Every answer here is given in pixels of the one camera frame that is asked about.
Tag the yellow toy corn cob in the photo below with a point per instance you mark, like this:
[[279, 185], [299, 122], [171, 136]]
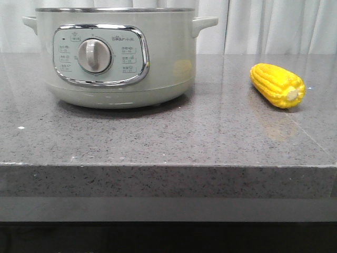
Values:
[[282, 88]]

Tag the pale green electric cooking pot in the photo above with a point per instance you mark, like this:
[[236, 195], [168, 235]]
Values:
[[117, 58]]

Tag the white curtain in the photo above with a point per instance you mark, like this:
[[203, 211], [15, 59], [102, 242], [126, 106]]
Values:
[[245, 27]]

